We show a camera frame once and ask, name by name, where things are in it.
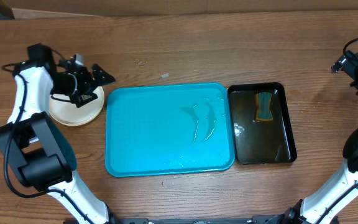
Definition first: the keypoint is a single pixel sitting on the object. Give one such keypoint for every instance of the white plate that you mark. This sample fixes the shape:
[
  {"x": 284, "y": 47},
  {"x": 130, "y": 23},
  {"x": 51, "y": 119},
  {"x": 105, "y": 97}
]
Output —
[{"x": 69, "y": 115}]

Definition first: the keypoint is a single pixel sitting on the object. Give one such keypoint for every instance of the black water tray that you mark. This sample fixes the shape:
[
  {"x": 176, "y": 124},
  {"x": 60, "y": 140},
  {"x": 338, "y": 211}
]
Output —
[{"x": 261, "y": 142}]

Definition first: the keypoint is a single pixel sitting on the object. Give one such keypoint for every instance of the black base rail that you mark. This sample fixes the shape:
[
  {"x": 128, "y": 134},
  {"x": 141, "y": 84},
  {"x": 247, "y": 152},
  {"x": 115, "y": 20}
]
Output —
[{"x": 258, "y": 219}]

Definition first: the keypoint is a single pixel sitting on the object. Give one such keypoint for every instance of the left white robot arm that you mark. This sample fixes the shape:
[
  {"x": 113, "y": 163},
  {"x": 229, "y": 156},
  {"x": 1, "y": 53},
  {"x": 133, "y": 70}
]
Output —
[{"x": 38, "y": 160}]

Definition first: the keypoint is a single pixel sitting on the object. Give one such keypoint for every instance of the green yellow sponge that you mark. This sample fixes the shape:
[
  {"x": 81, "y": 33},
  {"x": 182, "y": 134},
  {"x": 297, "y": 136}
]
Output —
[{"x": 262, "y": 105}]

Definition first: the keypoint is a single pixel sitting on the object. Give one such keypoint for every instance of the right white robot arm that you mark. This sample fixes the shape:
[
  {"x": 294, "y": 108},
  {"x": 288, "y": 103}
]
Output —
[{"x": 341, "y": 188}]

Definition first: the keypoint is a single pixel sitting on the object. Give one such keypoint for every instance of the teal plastic tray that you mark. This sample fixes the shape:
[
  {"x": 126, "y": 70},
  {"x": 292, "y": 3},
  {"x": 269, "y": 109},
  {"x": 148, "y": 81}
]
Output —
[{"x": 168, "y": 129}]

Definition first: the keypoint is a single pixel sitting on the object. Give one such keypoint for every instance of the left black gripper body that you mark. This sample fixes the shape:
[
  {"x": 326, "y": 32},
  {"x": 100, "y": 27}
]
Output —
[{"x": 77, "y": 88}]

